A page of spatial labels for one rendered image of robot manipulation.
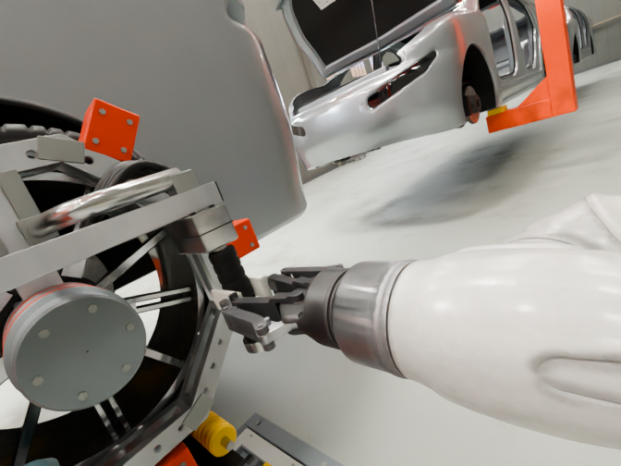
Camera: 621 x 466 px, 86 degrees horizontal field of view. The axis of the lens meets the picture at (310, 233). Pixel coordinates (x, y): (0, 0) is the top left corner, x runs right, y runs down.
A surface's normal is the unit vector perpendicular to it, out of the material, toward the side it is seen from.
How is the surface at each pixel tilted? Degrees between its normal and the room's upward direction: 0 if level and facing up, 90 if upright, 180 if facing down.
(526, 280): 22
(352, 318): 59
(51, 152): 90
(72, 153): 90
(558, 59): 90
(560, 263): 7
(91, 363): 90
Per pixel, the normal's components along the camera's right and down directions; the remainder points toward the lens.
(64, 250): 0.69, -0.06
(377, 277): -0.52, -0.73
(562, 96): -0.65, 0.40
